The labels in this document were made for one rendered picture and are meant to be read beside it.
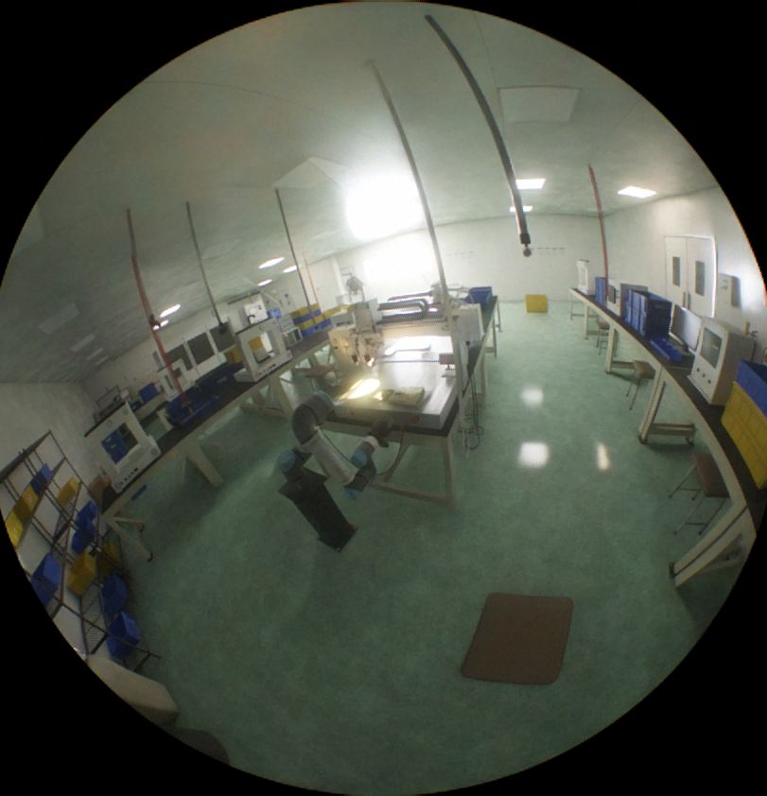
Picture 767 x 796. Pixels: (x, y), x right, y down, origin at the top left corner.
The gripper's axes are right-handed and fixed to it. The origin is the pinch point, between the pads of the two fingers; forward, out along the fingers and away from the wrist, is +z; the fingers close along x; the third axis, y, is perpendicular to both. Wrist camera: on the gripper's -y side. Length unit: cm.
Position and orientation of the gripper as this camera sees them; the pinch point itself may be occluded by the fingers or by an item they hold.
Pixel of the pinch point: (392, 419)
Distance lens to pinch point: 136.1
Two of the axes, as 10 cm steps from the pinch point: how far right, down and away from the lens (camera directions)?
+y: -2.4, -8.5, -4.8
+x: -8.6, -0.5, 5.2
